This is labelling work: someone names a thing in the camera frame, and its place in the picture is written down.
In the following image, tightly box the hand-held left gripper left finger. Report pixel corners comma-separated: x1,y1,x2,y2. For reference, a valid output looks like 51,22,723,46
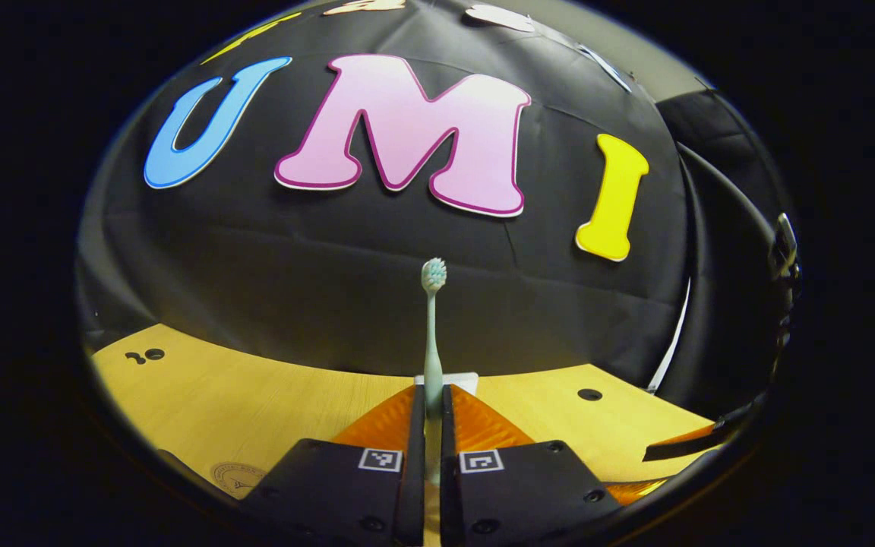
240,384,427,547

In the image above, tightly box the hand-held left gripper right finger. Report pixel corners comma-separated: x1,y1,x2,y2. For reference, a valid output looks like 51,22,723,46
440,384,624,547

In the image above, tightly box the pale green toothbrush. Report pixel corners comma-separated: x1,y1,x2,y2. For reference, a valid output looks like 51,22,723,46
420,257,448,487

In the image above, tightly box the round cork coaster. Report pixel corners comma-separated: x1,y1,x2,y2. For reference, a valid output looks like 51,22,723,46
210,461,267,500

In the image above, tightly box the wooden desktop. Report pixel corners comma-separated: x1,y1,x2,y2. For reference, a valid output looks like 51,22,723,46
92,323,715,547

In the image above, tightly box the black backdrop cloth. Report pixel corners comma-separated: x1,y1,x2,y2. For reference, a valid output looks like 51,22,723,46
77,0,795,426

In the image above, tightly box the metal backdrop stand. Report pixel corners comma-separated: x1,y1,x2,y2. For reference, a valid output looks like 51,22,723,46
768,213,801,358

